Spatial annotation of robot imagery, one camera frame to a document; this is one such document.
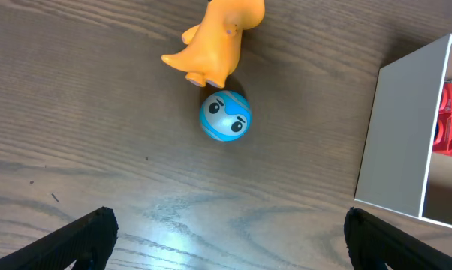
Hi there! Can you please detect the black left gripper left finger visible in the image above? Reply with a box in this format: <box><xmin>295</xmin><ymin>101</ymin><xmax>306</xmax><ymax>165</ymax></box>
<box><xmin>0</xmin><ymin>207</ymin><xmax>119</xmax><ymax>270</ymax></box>

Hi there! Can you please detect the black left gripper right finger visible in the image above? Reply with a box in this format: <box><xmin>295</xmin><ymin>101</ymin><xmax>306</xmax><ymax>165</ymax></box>
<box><xmin>344</xmin><ymin>208</ymin><xmax>452</xmax><ymax>270</ymax></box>

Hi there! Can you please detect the white cardboard box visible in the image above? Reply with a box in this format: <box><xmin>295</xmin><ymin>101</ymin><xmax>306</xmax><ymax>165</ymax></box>
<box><xmin>354</xmin><ymin>34</ymin><xmax>452</xmax><ymax>228</ymax></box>

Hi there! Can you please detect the blue ball with face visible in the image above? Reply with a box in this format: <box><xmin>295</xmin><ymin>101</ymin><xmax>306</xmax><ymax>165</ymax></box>
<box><xmin>200</xmin><ymin>90</ymin><xmax>252</xmax><ymax>142</ymax></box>

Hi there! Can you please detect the orange toy dinosaur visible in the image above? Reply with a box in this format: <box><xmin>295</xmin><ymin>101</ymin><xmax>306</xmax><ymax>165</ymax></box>
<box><xmin>161</xmin><ymin>0</ymin><xmax>265</xmax><ymax>89</ymax></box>

